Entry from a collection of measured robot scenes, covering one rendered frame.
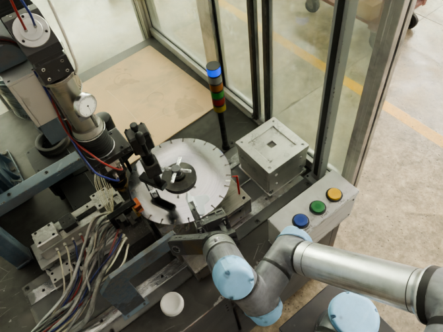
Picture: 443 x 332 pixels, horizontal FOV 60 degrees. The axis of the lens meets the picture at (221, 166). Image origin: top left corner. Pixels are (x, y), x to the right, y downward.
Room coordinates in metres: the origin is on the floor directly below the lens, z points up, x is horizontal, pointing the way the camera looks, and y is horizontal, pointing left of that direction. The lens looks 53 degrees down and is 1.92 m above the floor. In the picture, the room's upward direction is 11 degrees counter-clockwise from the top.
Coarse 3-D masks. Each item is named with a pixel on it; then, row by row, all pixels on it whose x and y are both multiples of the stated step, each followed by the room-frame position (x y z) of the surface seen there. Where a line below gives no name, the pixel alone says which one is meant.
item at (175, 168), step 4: (180, 160) 0.74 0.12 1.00; (176, 164) 0.73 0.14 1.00; (164, 168) 0.72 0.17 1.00; (168, 168) 0.72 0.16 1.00; (172, 168) 0.71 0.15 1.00; (176, 168) 0.71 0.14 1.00; (180, 168) 0.71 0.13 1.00; (172, 172) 0.71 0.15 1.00; (176, 172) 0.70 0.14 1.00; (180, 172) 0.70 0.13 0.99; (188, 172) 0.69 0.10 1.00; (172, 176) 0.69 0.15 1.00; (176, 176) 0.70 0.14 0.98; (172, 180) 0.67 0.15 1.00
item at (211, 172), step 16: (160, 144) 0.87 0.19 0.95; (176, 144) 0.85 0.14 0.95; (192, 144) 0.84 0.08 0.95; (208, 144) 0.83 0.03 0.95; (160, 160) 0.80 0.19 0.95; (176, 160) 0.79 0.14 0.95; (192, 160) 0.77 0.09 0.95; (208, 160) 0.76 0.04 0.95; (224, 160) 0.75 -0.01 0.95; (160, 176) 0.73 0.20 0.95; (208, 176) 0.70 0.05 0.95; (224, 176) 0.69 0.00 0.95; (144, 192) 0.68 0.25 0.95; (160, 192) 0.67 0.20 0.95; (192, 192) 0.65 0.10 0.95; (208, 192) 0.64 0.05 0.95; (224, 192) 0.63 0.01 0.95; (144, 208) 0.62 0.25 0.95; (160, 208) 0.61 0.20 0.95; (176, 208) 0.60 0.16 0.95; (208, 208) 0.58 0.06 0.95; (176, 224) 0.55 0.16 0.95
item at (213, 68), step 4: (208, 64) 0.98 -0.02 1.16; (212, 64) 0.97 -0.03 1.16; (216, 64) 0.97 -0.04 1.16; (208, 68) 0.96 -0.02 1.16; (212, 68) 0.95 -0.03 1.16; (216, 68) 0.95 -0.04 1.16; (220, 68) 0.96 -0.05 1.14; (208, 72) 0.95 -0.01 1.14; (212, 72) 0.94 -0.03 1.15; (216, 72) 0.95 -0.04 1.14; (220, 72) 0.96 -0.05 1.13; (212, 76) 0.94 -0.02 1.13; (216, 76) 0.94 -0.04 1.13
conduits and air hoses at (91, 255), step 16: (112, 192) 0.72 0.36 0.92; (112, 208) 0.67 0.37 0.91; (96, 224) 0.61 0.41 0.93; (80, 256) 0.55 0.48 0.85; (96, 256) 0.52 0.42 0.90; (112, 256) 0.51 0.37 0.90; (96, 272) 0.48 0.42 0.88; (64, 288) 0.48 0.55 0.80; (96, 288) 0.42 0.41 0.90; (64, 304) 0.45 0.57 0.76; (80, 304) 0.42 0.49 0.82; (48, 320) 0.40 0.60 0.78; (64, 320) 0.38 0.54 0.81
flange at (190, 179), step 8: (184, 168) 0.74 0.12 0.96; (192, 168) 0.73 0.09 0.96; (168, 176) 0.72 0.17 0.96; (184, 176) 0.70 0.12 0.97; (192, 176) 0.70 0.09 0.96; (168, 184) 0.69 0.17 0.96; (176, 184) 0.68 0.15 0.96; (184, 184) 0.68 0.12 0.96; (192, 184) 0.68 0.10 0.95; (176, 192) 0.66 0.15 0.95
